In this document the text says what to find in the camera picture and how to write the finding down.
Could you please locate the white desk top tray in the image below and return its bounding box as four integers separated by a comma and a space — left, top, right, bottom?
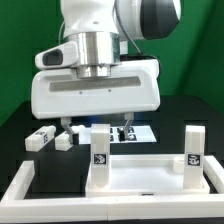
85, 154, 210, 197

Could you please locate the white fiducial marker sheet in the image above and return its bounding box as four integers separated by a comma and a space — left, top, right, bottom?
79, 125, 157, 144

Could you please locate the white U-shaped obstacle frame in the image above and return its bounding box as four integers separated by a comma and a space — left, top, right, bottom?
0, 156, 224, 223

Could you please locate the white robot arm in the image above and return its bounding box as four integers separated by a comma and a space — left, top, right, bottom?
31, 0, 181, 144

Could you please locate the white camera cable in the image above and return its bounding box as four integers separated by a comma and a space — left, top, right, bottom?
58, 19, 66, 44

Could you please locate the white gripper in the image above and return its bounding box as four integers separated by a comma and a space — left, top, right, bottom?
31, 59, 160, 145

